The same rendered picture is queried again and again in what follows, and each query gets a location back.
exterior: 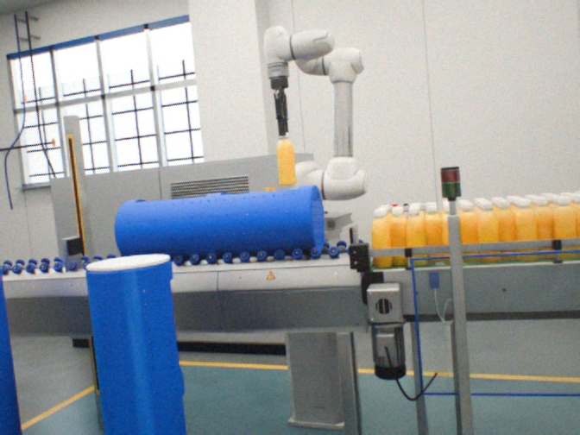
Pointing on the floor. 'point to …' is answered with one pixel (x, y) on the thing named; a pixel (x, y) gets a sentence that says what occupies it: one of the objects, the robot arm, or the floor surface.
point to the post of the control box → (418, 385)
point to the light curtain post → (76, 165)
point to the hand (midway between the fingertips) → (283, 128)
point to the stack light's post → (460, 323)
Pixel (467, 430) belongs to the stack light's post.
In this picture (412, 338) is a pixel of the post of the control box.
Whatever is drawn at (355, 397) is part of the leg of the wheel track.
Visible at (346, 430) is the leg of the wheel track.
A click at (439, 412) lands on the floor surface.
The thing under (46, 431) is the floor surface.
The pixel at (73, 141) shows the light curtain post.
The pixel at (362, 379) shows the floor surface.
